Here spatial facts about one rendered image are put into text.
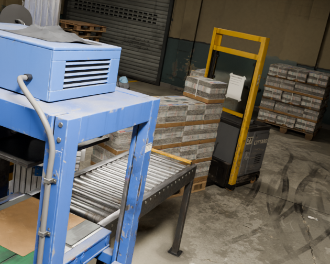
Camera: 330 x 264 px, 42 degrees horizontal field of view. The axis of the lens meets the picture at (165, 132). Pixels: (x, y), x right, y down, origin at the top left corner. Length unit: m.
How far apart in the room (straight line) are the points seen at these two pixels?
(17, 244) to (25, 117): 0.79
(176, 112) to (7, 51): 2.81
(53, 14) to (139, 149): 1.74
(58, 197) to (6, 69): 0.53
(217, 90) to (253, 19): 6.08
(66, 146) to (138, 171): 0.65
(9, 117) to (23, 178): 2.22
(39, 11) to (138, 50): 8.42
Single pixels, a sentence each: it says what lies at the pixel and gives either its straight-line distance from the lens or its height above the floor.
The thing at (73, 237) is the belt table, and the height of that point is 0.80.
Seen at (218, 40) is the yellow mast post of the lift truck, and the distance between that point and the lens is 5.34.
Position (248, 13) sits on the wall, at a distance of 10.69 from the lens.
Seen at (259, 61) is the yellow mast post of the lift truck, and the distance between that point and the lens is 4.89.
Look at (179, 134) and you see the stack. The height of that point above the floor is 0.74.
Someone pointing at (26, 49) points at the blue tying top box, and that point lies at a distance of 1.64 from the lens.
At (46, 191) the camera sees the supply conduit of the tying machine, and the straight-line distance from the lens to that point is 1.49.
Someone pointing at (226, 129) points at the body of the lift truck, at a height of 0.68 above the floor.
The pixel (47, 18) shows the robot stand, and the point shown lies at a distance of 3.45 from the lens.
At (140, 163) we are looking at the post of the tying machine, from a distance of 1.99.
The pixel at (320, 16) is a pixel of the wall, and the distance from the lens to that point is 10.29.
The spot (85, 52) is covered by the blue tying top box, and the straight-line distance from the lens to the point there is 1.70.
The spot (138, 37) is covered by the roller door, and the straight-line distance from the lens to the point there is 11.74.
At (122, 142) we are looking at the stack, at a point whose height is 0.73.
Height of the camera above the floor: 1.93
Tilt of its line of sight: 16 degrees down
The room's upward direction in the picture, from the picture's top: 10 degrees clockwise
